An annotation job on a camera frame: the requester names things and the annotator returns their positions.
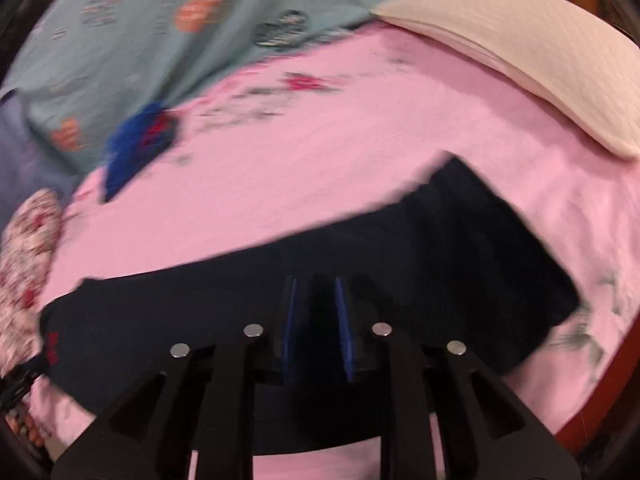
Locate cream quilted pillow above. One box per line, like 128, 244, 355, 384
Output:
372, 0, 639, 159

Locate teal heart-pattern quilt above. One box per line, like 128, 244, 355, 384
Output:
4, 0, 382, 174

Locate folded blue clothes stack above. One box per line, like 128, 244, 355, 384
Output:
103, 102, 178, 203

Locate pink floral bed sheet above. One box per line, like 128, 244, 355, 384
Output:
24, 22, 640, 480

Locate dark navy pants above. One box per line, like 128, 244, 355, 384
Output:
39, 157, 579, 454

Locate floral patterned cushion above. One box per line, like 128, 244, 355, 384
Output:
0, 187, 65, 449

